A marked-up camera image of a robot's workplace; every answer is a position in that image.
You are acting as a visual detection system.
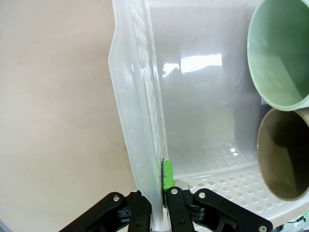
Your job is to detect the pale green plastic cup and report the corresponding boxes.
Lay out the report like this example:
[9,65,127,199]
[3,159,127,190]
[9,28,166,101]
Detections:
[246,0,309,112]

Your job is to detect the white perforated plastic basket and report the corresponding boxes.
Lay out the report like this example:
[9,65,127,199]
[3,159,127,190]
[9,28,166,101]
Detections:
[107,0,309,232]

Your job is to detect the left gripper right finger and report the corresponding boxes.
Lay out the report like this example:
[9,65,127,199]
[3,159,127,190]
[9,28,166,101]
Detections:
[157,159,274,232]

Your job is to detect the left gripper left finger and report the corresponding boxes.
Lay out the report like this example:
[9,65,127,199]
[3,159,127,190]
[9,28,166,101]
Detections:
[57,191,153,232]

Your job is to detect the beige plastic cup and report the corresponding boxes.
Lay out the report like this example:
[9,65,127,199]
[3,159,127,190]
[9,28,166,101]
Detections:
[256,107,309,201]

